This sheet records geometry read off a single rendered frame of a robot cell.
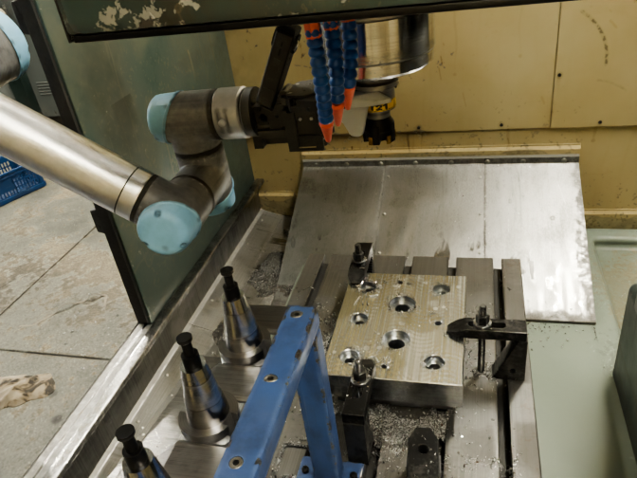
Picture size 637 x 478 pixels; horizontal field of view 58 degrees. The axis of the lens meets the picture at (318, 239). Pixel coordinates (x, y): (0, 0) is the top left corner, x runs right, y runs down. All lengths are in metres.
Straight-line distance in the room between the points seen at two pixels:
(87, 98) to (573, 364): 1.26
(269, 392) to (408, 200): 1.30
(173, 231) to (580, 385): 1.04
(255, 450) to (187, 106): 0.50
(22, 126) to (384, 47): 0.48
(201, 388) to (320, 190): 1.41
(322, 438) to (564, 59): 1.34
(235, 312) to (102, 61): 0.83
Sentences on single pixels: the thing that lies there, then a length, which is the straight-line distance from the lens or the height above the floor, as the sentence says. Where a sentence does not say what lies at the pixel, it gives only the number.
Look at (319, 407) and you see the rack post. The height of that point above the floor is 1.07.
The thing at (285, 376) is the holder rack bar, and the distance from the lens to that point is 0.64.
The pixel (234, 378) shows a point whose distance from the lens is 0.67.
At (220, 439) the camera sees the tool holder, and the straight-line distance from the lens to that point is 0.62.
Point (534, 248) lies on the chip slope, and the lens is 1.75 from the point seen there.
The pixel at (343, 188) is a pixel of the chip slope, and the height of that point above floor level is 0.81.
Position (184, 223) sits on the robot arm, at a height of 1.32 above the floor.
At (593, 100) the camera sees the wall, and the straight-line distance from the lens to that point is 1.90.
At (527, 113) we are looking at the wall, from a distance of 1.89.
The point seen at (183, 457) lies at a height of 1.22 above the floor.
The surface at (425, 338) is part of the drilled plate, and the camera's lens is 1.02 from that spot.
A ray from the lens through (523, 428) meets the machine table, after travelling 1.02.
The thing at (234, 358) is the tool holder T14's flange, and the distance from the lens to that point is 0.68.
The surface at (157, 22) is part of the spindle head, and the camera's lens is 0.50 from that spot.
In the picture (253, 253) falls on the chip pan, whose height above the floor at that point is 0.66.
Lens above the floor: 1.67
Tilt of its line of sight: 31 degrees down
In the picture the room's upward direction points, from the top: 8 degrees counter-clockwise
